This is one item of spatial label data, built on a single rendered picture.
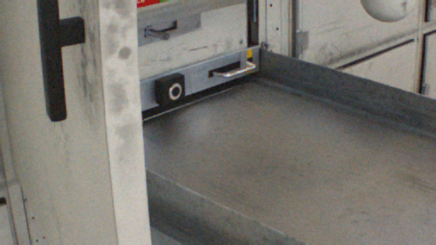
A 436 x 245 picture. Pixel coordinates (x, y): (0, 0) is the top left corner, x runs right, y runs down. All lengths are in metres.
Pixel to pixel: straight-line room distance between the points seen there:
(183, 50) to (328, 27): 0.46
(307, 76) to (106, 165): 0.96
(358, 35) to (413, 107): 0.54
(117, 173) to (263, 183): 0.57
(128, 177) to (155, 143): 0.69
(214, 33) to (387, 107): 0.39
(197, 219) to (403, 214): 0.31
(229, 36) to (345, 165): 0.45
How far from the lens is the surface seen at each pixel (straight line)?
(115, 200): 0.54
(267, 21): 1.53
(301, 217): 0.99
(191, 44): 1.38
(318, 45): 1.66
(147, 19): 1.24
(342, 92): 1.40
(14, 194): 1.20
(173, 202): 0.95
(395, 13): 1.17
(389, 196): 1.06
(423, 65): 2.23
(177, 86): 1.32
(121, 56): 0.50
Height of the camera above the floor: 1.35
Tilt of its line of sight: 23 degrees down
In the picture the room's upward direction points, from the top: 1 degrees counter-clockwise
